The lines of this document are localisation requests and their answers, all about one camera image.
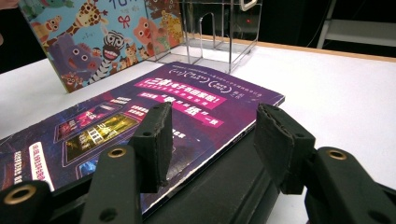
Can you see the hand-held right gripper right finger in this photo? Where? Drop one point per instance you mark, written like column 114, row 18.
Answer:
column 280, row 146

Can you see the green and sky-blue picture book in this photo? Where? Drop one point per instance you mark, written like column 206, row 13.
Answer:
column 93, row 40

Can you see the small white floor object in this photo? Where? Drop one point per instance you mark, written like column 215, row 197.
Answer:
column 247, row 4

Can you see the clear acrylic book rack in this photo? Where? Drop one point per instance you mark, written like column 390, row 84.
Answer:
column 218, row 40

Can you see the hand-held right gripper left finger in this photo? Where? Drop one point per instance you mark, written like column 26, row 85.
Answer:
column 154, row 149

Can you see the white metal stand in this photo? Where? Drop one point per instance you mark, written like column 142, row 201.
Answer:
column 358, row 31

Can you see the purple paperback book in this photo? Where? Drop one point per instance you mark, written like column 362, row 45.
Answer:
column 193, row 102

